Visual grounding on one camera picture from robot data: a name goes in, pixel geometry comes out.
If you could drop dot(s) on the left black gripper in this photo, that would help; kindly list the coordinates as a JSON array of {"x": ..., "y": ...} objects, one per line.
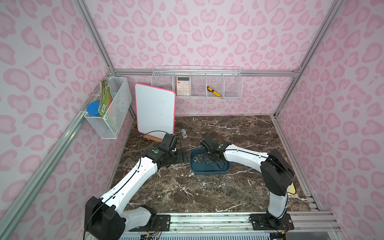
[{"x": 180, "y": 156}]

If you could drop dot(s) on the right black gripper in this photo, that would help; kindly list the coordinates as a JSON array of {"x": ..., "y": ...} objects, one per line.
[{"x": 211, "y": 159}]

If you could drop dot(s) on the teal plastic storage box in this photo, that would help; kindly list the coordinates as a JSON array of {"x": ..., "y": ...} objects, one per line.
[{"x": 220, "y": 168}]

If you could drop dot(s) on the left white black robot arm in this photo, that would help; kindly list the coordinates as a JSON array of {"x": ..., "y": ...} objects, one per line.
[{"x": 105, "y": 217}]

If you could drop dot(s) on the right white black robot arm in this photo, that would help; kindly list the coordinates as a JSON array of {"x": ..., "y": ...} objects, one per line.
[{"x": 276, "y": 172}]

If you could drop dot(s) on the pile of silver wing nuts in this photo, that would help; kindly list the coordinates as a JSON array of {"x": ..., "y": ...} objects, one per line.
[{"x": 200, "y": 158}]

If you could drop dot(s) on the pink framed whiteboard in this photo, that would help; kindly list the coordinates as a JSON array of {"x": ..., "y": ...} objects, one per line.
[{"x": 155, "y": 110}]

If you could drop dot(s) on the white pink calculator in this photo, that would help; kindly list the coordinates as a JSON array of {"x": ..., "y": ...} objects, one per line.
[{"x": 183, "y": 86}]

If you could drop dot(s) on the green paper cards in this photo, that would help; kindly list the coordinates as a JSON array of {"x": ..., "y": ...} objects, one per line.
[{"x": 105, "y": 97}]

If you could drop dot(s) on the yellow sticky note pad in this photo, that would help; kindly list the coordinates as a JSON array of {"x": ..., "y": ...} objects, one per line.
[{"x": 292, "y": 190}]

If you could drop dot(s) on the blue round lid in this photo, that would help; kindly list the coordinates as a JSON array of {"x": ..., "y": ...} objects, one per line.
[{"x": 93, "y": 109}]

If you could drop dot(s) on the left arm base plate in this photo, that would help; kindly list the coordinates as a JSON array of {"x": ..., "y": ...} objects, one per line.
[{"x": 159, "y": 221}]

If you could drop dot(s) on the white wire wall shelf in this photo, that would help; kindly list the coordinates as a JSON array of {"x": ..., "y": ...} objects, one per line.
[{"x": 228, "y": 82}]

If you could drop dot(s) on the white mesh wall basket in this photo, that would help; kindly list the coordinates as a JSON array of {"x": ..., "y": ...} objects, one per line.
[{"x": 109, "y": 126}]

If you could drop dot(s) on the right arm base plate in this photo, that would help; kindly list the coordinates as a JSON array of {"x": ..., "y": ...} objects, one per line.
[{"x": 264, "y": 222}]

